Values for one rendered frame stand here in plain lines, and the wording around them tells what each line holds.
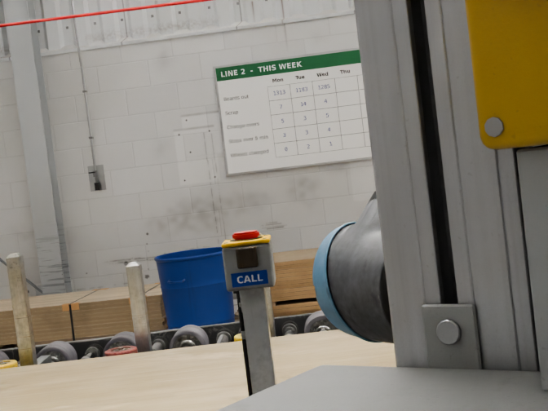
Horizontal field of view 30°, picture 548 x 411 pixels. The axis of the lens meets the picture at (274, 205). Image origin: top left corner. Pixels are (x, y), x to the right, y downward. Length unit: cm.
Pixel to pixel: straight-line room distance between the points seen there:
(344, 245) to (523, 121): 60
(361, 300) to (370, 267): 3
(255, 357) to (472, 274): 104
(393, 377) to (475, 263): 7
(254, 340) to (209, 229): 732
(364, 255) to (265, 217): 778
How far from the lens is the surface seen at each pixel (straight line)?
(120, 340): 308
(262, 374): 151
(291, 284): 744
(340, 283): 98
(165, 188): 885
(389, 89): 50
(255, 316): 149
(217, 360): 229
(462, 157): 48
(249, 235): 148
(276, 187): 871
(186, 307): 712
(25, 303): 268
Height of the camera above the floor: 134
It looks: 3 degrees down
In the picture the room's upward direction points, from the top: 7 degrees counter-clockwise
